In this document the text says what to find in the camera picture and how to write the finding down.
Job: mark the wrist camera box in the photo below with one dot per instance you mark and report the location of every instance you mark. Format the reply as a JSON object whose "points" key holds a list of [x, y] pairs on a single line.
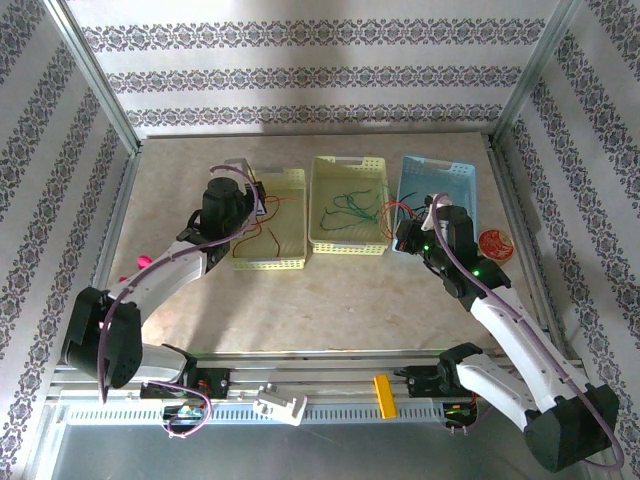
{"points": [[432, 215], [237, 165]]}

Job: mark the small circuit board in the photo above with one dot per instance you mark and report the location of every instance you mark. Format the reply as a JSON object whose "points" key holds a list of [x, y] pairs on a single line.
{"points": [[456, 411], [185, 411]]}

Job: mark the aluminium frame post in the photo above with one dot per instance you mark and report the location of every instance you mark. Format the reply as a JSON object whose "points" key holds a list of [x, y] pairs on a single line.
{"points": [[533, 75], [99, 85]]}

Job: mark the aluminium frame side rail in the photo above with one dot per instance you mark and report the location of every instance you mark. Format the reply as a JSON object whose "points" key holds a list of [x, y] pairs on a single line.
{"points": [[512, 200], [109, 235]]}

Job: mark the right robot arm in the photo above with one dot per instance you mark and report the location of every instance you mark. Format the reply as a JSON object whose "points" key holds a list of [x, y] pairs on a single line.
{"points": [[520, 350]]}

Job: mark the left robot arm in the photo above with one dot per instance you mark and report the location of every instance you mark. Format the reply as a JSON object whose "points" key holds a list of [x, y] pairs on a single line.
{"points": [[165, 272]]}

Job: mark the white plastic bracket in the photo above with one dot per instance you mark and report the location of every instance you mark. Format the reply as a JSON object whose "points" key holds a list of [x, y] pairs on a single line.
{"points": [[280, 404]]}

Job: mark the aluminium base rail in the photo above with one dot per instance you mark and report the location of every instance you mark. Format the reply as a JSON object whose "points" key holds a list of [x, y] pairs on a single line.
{"points": [[325, 372]]}

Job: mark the yellow-green perforated basket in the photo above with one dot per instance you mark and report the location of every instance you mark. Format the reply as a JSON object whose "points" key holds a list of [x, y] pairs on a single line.
{"points": [[285, 250]]}

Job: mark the blue perforated plastic basket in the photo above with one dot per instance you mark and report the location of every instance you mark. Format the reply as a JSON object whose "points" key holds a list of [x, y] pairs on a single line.
{"points": [[450, 175]]}

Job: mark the pale yellow perforated basket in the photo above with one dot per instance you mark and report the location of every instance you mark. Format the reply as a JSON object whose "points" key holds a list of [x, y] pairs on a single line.
{"points": [[345, 172]]}

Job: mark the magenta plastic object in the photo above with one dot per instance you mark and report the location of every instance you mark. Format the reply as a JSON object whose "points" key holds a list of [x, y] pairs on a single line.
{"points": [[144, 260]]}

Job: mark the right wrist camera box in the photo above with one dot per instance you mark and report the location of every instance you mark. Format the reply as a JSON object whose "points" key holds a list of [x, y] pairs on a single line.
{"points": [[432, 215]]}

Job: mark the yellow block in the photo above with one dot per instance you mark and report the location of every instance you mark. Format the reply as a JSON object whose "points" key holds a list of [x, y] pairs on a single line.
{"points": [[385, 397]]}

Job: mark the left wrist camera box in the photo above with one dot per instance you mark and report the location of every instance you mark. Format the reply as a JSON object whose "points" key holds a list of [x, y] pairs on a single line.
{"points": [[237, 165]]}

